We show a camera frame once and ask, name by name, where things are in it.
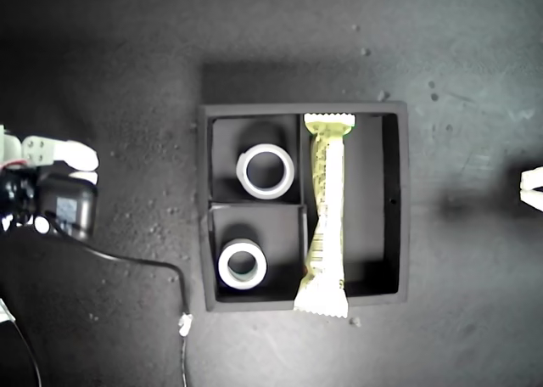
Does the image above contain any snack bar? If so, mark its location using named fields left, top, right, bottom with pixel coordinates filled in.
left=293, top=112, right=356, bottom=319

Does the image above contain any thin black cable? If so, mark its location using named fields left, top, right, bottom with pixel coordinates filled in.
left=10, top=318, right=43, bottom=387

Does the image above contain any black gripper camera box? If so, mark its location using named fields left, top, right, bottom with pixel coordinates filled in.
left=36, top=172, right=99, bottom=241

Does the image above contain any small white tape roll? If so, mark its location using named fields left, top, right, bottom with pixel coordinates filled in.
left=216, top=240, right=268, bottom=290

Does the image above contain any large white tape roll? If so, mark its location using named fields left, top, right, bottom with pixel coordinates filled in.
left=235, top=143, right=296, bottom=200

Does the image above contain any black tray with wells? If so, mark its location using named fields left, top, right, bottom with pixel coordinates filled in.
left=195, top=101, right=411, bottom=312

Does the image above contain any black camera cable, white connector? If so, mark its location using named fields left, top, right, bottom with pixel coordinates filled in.
left=42, top=210, right=194, bottom=387

